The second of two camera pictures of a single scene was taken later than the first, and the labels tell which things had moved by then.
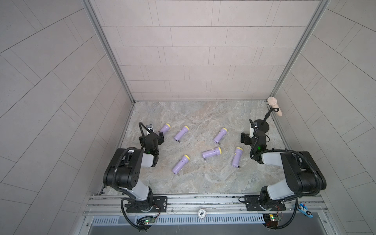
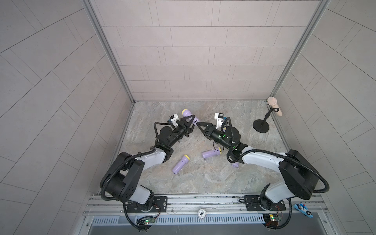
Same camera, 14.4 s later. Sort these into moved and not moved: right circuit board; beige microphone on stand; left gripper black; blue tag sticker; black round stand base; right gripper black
Moved: left gripper black; right gripper black
Not moved: black round stand base; blue tag sticker; right circuit board; beige microphone on stand
